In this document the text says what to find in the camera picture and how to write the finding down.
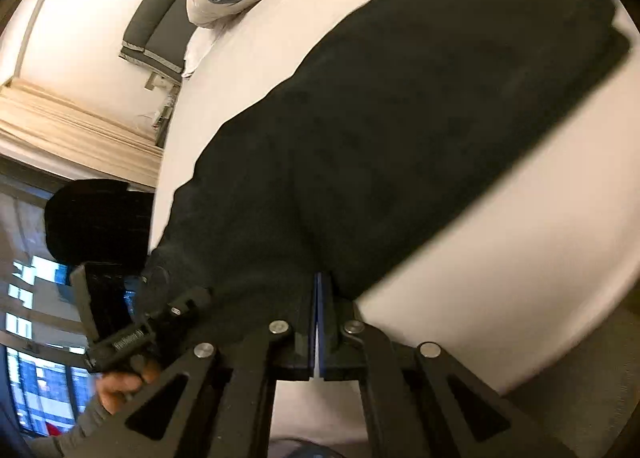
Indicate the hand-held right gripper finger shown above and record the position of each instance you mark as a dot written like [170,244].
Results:
[325,318]
[315,318]

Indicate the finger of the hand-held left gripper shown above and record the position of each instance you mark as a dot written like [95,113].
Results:
[186,303]

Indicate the black pants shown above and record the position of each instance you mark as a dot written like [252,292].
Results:
[400,112]

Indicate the person's left hand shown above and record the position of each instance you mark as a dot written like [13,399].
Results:
[116,388]

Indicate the dark rounded object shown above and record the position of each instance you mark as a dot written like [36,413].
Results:
[95,223]

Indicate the window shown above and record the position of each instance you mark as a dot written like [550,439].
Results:
[35,378]

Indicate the beige curtain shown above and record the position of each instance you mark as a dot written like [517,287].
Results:
[65,127]

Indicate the white bed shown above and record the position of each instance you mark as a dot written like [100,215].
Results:
[500,248]

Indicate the white bedside fixture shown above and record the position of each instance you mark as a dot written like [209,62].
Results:
[162,107]

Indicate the white pillow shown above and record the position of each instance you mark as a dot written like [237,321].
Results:
[200,50]

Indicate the grey padded headboard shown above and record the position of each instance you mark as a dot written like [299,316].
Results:
[160,22]

